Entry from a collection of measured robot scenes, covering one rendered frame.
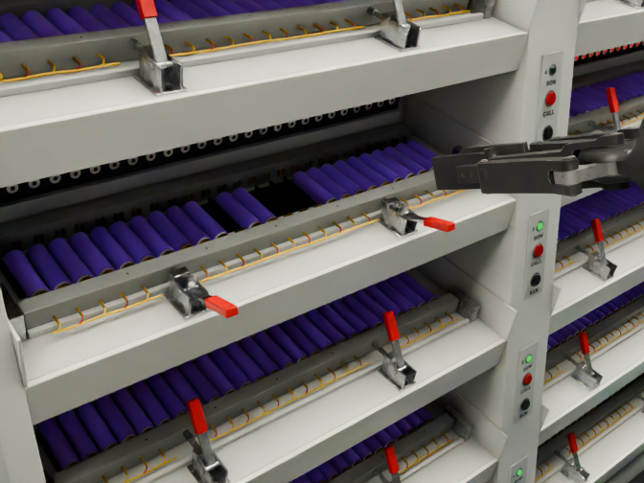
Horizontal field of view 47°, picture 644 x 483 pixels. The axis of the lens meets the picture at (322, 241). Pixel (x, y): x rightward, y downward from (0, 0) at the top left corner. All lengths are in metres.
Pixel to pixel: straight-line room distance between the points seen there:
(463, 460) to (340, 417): 0.31
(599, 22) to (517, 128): 0.18
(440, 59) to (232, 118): 0.25
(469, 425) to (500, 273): 0.25
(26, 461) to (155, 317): 0.16
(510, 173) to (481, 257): 0.45
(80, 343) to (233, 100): 0.24
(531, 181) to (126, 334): 0.36
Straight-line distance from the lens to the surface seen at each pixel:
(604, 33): 1.04
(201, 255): 0.71
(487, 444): 1.15
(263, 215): 0.79
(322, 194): 0.83
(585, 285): 1.19
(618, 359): 1.40
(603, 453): 1.51
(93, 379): 0.66
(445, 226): 0.77
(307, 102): 0.69
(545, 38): 0.93
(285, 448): 0.83
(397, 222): 0.82
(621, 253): 1.30
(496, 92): 0.94
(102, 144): 0.60
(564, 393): 1.29
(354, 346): 0.92
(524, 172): 0.56
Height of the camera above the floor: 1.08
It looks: 23 degrees down
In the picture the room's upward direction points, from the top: 2 degrees counter-clockwise
